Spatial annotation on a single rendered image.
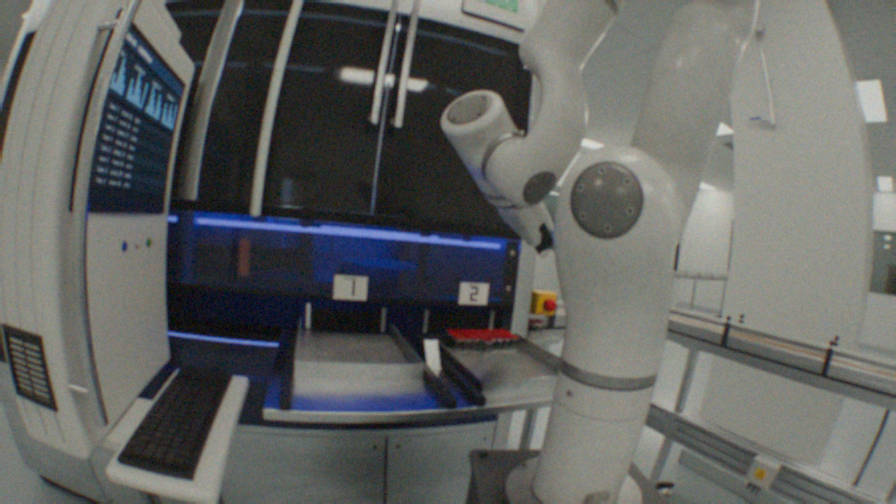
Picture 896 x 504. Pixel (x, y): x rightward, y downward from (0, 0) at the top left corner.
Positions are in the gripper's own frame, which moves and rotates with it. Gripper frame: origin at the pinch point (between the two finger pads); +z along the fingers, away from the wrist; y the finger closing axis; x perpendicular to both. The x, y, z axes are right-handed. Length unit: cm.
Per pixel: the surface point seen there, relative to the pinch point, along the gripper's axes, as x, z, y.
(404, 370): -36.0, 5.3, -0.1
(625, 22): 202, 87, -144
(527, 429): -37, 93, 6
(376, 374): -40.4, 1.8, -1.3
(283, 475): -95, 22, -6
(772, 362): 44, 71, 57
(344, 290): -40, 6, -30
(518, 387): -20.8, 13.4, 14.8
